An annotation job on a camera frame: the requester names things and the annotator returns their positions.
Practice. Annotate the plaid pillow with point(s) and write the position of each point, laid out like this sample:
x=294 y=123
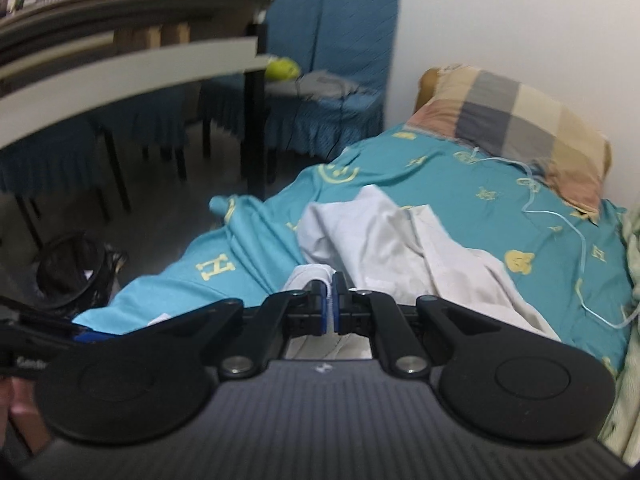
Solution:
x=500 y=105

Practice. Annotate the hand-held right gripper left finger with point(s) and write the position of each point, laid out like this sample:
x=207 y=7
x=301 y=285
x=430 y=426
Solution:
x=320 y=311

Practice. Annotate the teal printed bed sheet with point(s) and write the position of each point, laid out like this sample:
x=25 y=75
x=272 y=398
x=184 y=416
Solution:
x=450 y=180

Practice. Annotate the yellow-green plush toy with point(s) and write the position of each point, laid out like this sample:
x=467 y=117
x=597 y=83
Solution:
x=281 y=68

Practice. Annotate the mustard yellow pillow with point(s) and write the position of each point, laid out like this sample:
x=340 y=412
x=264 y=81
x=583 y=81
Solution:
x=426 y=89

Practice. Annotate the blue covered chair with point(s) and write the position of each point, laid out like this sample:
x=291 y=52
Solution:
x=295 y=20
x=145 y=115
x=50 y=160
x=355 y=35
x=225 y=105

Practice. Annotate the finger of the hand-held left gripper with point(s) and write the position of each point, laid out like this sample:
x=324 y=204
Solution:
x=90 y=336

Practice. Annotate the person's left hand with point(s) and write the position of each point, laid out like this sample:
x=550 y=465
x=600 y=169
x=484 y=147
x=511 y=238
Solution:
x=20 y=401

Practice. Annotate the grey cloth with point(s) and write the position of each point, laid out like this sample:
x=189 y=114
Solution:
x=320 y=85

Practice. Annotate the white garment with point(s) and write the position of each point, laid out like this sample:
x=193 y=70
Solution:
x=380 y=240

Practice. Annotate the tan cardboard box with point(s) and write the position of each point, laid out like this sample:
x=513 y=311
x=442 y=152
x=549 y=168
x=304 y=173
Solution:
x=150 y=37

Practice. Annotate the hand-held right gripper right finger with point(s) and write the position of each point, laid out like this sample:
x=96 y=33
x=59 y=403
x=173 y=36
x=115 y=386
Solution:
x=341 y=311

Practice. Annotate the black trash bin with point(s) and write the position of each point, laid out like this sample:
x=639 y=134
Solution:
x=65 y=270

